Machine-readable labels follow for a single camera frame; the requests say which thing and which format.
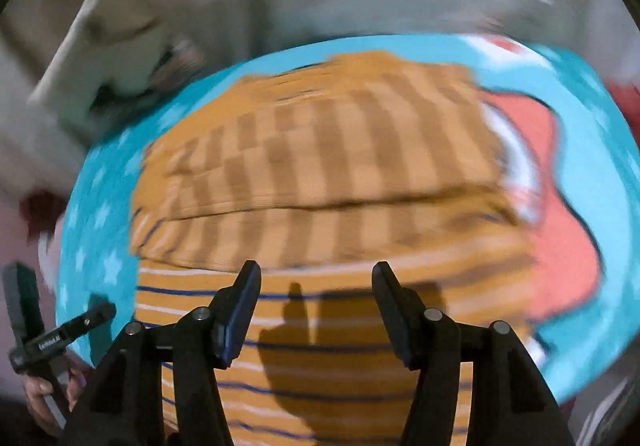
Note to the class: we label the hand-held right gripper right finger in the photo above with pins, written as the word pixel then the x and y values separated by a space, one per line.
pixel 396 321

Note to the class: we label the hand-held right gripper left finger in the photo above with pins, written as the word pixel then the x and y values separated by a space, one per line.
pixel 238 321

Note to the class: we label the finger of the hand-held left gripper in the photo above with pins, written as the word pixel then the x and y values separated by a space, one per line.
pixel 82 322
pixel 21 306

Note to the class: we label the orange striped shirt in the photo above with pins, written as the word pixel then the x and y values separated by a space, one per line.
pixel 330 236

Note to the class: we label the person's left hand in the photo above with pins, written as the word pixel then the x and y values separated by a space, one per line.
pixel 42 396

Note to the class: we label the blue printed blanket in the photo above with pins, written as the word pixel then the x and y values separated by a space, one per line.
pixel 565 226

